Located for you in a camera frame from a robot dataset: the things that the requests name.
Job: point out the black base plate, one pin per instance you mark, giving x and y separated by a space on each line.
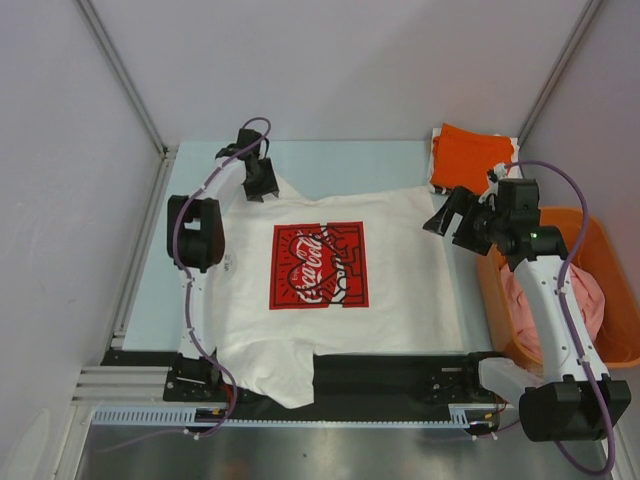
349 391

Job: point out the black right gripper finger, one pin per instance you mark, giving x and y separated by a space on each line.
458 202
471 241

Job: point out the orange plastic bin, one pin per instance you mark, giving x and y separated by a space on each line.
606 302

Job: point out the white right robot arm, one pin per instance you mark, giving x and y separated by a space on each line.
575 397

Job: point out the white slotted cable duct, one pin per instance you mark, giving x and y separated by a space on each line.
150 417

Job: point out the left corner frame post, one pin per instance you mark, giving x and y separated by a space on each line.
116 65

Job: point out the right corner frame post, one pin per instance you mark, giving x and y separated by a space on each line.
578 34

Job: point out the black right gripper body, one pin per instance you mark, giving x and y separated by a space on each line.
487 224

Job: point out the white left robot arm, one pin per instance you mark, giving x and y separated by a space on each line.
195 234

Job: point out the white t-shirt red graphic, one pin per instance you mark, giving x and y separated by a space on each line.
354 274

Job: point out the pink t-shirt in bin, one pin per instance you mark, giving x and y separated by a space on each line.
589 296

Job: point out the corner frame post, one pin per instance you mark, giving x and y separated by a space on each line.
578 34
116 65

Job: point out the aluminium frame rail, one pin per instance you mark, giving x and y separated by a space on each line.
129 384

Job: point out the folded orange t-shirt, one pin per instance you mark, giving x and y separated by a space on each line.
465 155

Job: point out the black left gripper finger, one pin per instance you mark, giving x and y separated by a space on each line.
254 192
265 174

